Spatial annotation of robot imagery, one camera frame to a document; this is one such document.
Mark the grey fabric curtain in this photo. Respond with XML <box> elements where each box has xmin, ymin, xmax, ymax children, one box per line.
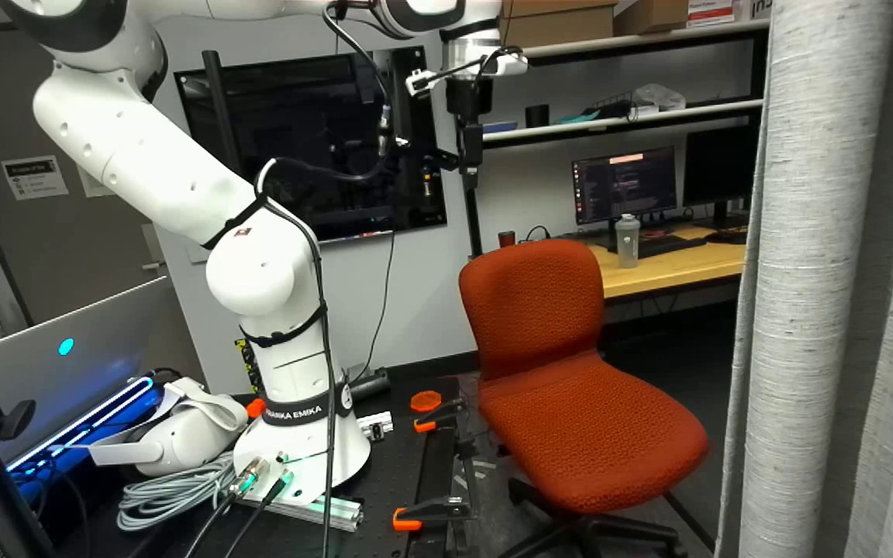
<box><xmin>712</xmin><ymin>0</ymin><xmax>893</xmax><ymax>558</ymax></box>

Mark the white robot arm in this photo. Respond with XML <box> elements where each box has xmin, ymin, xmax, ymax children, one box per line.
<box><xmin>0</xmin><ymin>0</ymin><xmax>503</xmax><ymax>496</ymax></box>

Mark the desktop computer monitor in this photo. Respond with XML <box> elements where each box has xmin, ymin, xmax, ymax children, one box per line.
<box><xmin>571</xmin><ymin>149</ymin><xmax>676</xmax><ymax>225</ymax></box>

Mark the grey water bottle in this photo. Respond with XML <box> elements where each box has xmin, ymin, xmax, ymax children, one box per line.
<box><xmin>614</xmin><ymin>215</ymin><xmax>641</xmax><ymax>265</ymax></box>

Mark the orange office chair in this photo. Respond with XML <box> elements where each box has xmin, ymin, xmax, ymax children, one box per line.
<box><xmin>459</xmin><ymin>239</ymin><xmax>709</xmax><ymax>558</ymax></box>

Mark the wooden desk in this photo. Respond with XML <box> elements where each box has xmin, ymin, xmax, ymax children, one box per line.
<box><xmin>592</xmin><ymin>242</ymin><xmax>744</xmax><ymax>300</ymax></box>

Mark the cardboard box on shelf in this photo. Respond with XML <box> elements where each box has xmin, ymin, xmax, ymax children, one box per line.
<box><xmin>500</xmin><ymin>0</ymin><xmax>615</xmax><ymax>46</ymax></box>

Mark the blue lit computer case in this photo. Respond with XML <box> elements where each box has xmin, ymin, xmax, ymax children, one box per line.
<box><xmin>0</xmin><ymin>377</ymin><xmax>160</xmax><ymax>558</ymax></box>

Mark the orange handled clamp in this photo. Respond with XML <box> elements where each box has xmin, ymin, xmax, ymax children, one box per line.
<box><xmin>386</xmin><ymin>496</ymin><xmax>470</xmax><ymax>537</ymax></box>
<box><xmin>410</xmin><ymin>391</ymin><xmax>464</xmax><ymax>434</ymax></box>

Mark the black wall monitor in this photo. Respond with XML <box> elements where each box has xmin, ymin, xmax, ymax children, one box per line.
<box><xmin>174</xmin><ymin>46</ymin><xmax>446</xmax><ymax>242</ymax></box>

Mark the orange handled clamp front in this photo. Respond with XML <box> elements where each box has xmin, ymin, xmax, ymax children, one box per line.
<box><xmin>386</xmin><ymin>496</ymin><xmax>470</xmax><ymax>537</ymax></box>

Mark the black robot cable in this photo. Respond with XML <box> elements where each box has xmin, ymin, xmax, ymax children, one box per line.
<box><xmin>253</xmin><ymin>4</ymin><xmax>410</xmax><ymax>519</ymax></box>

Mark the wall shelf unit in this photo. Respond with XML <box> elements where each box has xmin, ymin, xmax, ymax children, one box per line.
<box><xmin>483</xmin><ymin>17</ymin><xmax>769</xmax><ymax>149</ymax></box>

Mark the coiled grey cable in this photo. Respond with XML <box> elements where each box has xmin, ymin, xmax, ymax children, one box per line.
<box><xmin>114</xmin><ymin>457</ymin><xmax>238</xmax><ymax>537</ymax></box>

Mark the white wall notice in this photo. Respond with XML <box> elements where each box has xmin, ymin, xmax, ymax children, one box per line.
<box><xmin>3</xmin><ymin>154</ymin><xmax>68</xmax><ymax>201</ymax></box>

